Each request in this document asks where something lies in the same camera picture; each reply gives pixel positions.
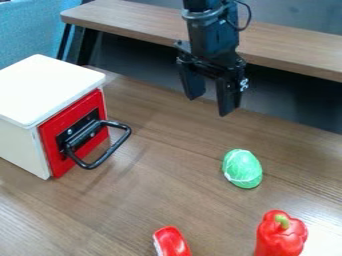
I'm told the green toy cabbage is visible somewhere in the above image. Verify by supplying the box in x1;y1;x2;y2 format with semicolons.
220;148;265;190

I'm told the wooden table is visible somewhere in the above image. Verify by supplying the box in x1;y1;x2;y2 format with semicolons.
54;0;342;84

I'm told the red toy pepper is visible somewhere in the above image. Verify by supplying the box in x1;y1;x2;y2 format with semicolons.
252;209;310;256

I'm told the red toy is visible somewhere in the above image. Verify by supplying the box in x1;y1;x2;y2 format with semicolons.
150;225;194;256

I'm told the drawer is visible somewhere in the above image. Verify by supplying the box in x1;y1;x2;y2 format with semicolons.
37;87;134;179

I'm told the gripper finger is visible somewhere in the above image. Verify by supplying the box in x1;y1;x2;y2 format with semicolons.
176;63;208;101
215;66;250;118

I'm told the cabinet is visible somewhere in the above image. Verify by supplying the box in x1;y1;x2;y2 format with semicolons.
0;53;107;181

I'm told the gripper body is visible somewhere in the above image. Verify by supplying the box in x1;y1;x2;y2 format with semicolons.
172;9;249;81

